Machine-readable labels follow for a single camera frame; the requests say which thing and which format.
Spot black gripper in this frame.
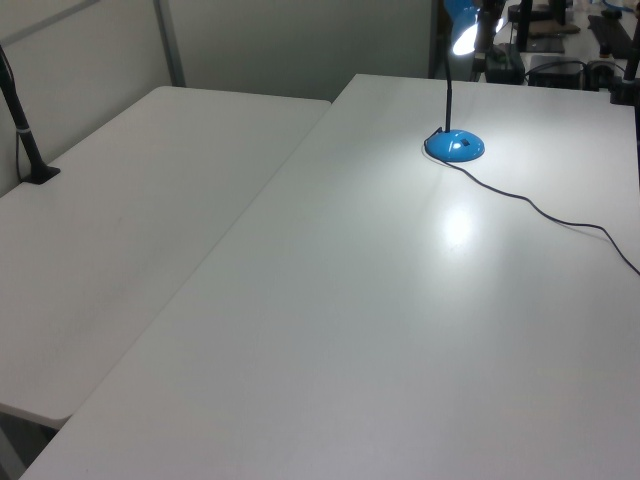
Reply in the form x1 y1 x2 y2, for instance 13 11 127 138
473 0 505 77

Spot blue desk lamp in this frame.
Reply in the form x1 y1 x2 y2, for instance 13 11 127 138
423 0 486 164

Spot black device with green light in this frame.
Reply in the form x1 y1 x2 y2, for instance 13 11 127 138
485 43 527 83

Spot black upright pole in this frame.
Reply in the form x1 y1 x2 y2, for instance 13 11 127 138
515 0 535 52

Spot black box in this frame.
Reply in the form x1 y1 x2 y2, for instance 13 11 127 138
526 53 587 90

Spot long black flat bar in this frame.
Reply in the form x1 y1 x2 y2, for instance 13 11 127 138
586 13 637 60

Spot white side table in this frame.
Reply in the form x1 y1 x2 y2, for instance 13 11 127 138
0 85 334 422

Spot black clamped camera stand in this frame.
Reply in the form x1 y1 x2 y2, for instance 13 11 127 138
606 28 640 107

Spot black lamp power cable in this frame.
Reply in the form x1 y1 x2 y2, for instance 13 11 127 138
424 127 640 277

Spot black camera stand with cable tie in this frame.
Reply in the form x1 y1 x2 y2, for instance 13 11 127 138
0 43 62 188

